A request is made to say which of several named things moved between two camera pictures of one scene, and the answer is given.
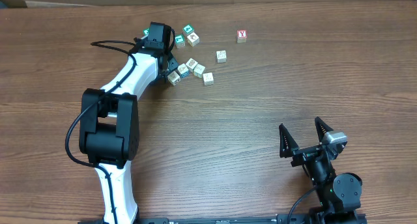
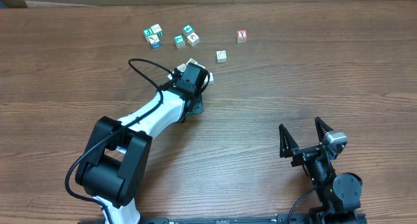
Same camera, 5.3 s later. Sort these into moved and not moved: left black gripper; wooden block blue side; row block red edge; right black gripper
Moved: left black gripper
Not moved: row block red edge; right black gripper; wooden block blue side
